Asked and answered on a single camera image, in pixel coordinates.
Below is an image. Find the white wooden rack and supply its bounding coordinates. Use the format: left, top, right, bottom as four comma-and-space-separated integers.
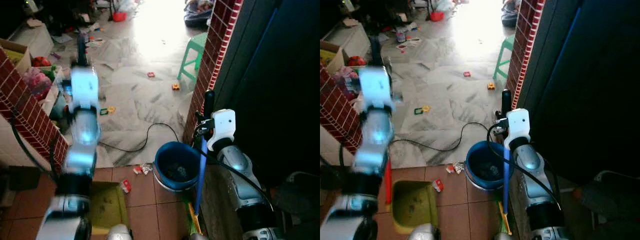
40, 67, 71, 118
349, 90, 366, 113

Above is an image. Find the green plastic stool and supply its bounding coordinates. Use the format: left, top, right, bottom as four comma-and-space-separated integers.
177, 32, 208, 83
492, 35, 516, 81

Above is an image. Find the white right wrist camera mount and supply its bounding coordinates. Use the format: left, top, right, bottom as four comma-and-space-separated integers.
207, 109, 236, 152
504, 108, 531, 150

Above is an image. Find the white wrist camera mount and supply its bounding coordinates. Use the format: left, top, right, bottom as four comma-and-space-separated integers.
504, 108, 531, 150
207, 109, 236, 152
69, 67, 100, 113
357, 66, 393, 108

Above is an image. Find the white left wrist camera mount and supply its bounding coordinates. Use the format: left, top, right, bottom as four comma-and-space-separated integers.
69, 67, 100, 113
357, 66, 393, 108

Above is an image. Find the black floor cable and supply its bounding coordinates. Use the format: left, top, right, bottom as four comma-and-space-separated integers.
97, 122, 180, 153
390, 121, 488, 152

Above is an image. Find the yellow-green snack bag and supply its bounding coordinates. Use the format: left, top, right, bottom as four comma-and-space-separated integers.
391, 180, 438, 235
90, 181, 130, 236

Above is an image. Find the silver left robot leg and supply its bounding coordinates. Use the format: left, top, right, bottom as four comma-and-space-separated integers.
407, 223, 441, 240
106, 224, 133, 240

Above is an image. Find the blue plastic bucket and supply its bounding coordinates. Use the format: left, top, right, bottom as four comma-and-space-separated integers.
465, 140, 508, 191
153, 141, 203, 192

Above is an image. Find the white storage box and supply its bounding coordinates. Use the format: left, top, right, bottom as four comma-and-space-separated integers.
322, 22, 372, 58
7, 22, 55, 58

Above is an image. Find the brown cardboard box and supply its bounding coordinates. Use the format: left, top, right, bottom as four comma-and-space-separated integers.
0, 39, 32, 76
320, 40, 346, 76

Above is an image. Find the blue broom handle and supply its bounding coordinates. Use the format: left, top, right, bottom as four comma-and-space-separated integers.
500, 147, 514, 236
192, 137, 208, 236

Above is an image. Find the pink plastic bag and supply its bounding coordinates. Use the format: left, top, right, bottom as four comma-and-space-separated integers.
334, 66, 361, 96
22, 67, 53, 101

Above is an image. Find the red plastic stick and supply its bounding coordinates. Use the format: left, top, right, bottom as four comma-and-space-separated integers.
383, 160, 393, 206

